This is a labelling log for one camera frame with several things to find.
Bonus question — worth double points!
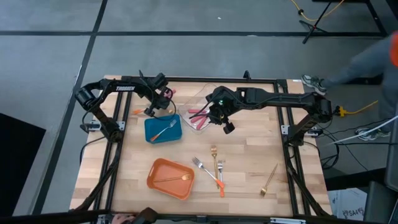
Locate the black floor cable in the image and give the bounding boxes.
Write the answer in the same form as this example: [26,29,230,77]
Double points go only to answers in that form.
[320,116,398,170]

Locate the yellow cable with plug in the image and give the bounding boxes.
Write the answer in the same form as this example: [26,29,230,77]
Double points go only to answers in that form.
[334,99,379,118]

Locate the black floor mat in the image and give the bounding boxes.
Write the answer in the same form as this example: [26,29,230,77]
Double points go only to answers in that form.
[0,112,47,218]

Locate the black cable bundle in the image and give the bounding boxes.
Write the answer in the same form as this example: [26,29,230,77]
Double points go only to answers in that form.
[73,136,122,212]
[285,146,332,217]

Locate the orange plastic bin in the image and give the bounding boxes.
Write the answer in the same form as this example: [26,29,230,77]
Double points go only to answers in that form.
[146,157,196,201]

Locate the teal plastic bin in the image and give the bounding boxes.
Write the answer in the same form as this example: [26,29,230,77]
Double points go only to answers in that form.
[143,113,183,145]

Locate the black desk stand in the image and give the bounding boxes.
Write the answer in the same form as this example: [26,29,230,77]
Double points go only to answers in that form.
[312,0,389,85]

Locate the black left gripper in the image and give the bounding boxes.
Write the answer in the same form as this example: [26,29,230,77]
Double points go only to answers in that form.
[144,72,172,118]

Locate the white cable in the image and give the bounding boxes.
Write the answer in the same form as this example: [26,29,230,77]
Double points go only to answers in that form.
[326,114,398,147]

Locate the person's hand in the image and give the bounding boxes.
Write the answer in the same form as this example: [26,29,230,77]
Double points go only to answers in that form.
[111,213,137,224]

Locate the black aluminium table frame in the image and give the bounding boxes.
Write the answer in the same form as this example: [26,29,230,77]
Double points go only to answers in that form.
[93,70,312,218]

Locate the grey chair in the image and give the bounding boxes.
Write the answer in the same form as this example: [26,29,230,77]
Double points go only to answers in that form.
[363,102,398,224]

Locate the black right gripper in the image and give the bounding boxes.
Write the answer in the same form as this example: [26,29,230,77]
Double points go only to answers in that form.
[206,86,239,136]

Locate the person's forearm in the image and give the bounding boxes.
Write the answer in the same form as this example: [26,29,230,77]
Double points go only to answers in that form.
[132,207,159,224]

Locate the clear plastic bin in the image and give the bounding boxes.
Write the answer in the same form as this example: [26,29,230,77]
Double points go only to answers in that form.
[178,82,233,135]

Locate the person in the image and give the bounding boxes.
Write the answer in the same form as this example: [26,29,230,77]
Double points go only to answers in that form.
[300,29,398,142]

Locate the yellow extension cable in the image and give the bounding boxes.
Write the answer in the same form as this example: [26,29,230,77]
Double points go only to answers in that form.
[290,0,346,22]

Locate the black tripod stand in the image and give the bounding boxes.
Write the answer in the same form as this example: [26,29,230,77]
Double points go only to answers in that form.
[298,0,333,45]

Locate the white printed cardboard box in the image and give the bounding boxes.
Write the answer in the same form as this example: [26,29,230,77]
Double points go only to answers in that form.
[328,187,368,222]

